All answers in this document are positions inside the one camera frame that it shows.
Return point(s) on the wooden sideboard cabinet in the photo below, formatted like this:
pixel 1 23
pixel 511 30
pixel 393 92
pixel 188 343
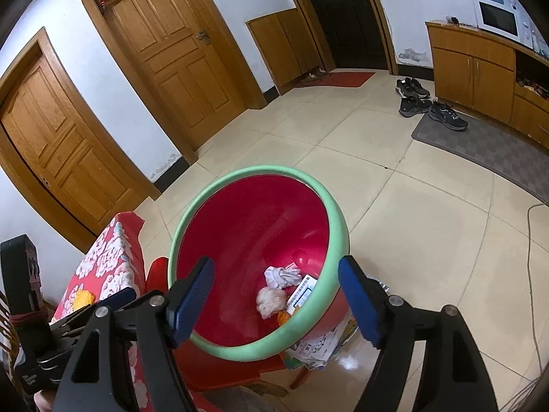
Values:
pixel 491 75

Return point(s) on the black shoe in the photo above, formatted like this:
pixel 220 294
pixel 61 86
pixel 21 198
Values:
pixel 411 88
pixel 444 114
pixel 411 106

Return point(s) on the red doormat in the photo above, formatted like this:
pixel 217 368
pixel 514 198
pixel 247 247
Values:
pixel 339 80

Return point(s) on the left hand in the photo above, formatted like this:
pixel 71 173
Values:
pixel 44 400

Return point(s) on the left wooden door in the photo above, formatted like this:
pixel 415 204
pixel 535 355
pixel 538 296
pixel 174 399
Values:
pixel 58 154

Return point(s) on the grey floor mat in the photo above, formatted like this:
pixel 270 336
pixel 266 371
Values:
pixel 493 148

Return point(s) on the right wooden door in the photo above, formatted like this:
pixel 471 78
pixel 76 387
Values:
pixel 183 62

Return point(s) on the dark entrance door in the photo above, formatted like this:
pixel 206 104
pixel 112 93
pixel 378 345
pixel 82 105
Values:
pixel 350 33

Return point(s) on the orange wrapper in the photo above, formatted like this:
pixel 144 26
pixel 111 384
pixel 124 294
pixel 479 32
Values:
pixel 82 298

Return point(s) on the red plastic stool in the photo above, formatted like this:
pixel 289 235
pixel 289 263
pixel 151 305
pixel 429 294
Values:
pixel 203 372

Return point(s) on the white tissue in bin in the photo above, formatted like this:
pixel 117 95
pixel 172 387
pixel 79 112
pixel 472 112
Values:
pixel 279 278

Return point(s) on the red bin with green rim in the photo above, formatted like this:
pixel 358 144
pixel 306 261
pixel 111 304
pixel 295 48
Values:
pixel 247 221

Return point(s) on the white microwave oven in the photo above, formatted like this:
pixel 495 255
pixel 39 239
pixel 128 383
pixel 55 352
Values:
pixel 504 20

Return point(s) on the red floral tablecloth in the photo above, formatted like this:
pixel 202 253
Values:
pixel 115 262

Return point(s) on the small cream paper wad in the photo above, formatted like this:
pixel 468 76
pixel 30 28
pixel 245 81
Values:
pixel 270 301

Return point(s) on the white crumpled plastic bag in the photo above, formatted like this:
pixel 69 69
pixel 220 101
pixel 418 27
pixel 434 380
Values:
pixel 300 294

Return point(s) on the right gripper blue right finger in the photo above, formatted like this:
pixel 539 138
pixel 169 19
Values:
pixel 453 375

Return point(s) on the low wooden cupboard door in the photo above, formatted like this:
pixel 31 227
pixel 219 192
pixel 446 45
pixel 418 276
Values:
pixel 286 46

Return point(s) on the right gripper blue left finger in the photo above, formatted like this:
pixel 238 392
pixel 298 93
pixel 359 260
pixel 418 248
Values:
pixel 158 323

